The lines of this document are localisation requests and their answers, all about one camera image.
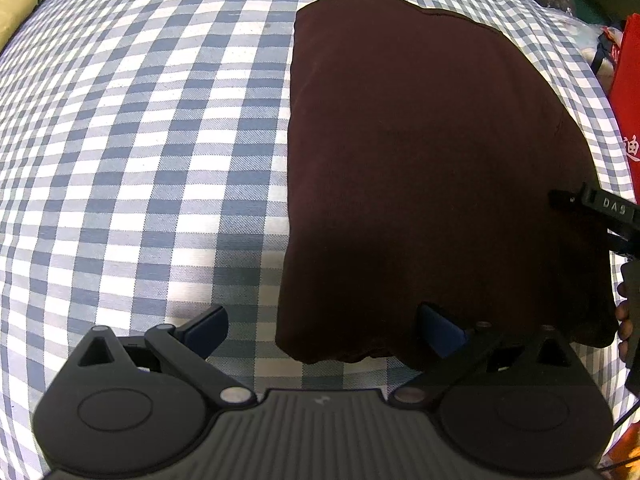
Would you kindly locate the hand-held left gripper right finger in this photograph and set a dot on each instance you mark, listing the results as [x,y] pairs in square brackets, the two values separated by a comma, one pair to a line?
[440,332]

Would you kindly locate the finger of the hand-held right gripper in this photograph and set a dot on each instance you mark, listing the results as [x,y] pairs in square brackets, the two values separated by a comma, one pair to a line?
[625,245]
[600,204]

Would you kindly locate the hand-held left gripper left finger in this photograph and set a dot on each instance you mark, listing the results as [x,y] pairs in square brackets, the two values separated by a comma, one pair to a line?
[212,327]

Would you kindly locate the dark maroon printed sweater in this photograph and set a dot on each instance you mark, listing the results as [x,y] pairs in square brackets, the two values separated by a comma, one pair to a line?
[425,160]

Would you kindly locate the person's right hand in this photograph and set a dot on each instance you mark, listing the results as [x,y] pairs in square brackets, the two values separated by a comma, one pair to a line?
[622,312]

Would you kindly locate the red bag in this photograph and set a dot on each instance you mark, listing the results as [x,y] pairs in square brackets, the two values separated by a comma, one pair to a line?
[631,85]

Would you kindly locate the clear plastic bag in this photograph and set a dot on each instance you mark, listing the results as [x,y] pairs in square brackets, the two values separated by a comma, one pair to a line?
[575,25]

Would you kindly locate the blue white checkered bed sheet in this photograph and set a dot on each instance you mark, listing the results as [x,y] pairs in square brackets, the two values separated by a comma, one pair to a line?
[125,160]

